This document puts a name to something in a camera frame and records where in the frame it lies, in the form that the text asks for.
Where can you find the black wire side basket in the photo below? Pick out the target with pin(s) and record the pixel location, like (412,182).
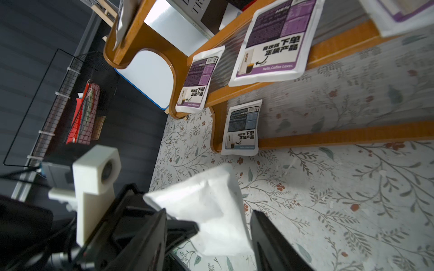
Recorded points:
(46,122)

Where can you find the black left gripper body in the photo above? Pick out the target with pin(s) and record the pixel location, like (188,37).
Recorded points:
(88,258)

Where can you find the white plain bag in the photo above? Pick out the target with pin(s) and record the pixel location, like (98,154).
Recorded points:
(240,131)
(213,200)

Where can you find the white board blue frame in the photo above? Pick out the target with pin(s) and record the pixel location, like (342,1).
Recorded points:
(149,73)

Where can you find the purple coffee bag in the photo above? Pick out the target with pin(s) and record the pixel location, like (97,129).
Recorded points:
(398,17)
(277,43)
(194,92)

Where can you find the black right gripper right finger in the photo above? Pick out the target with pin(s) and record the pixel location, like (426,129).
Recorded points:
(272,251)

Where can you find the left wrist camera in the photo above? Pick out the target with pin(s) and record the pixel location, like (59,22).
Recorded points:
(83,176)

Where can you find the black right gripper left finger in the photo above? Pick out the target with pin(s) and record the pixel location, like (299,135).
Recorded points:
(135,241)

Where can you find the wooden easel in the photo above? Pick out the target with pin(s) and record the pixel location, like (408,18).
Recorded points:
(105,11)

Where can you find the orange wooden three-tier shelf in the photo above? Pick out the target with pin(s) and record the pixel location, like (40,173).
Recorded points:
(358,87)

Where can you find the red folder stack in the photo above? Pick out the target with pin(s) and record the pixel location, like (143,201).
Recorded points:
(84,115)

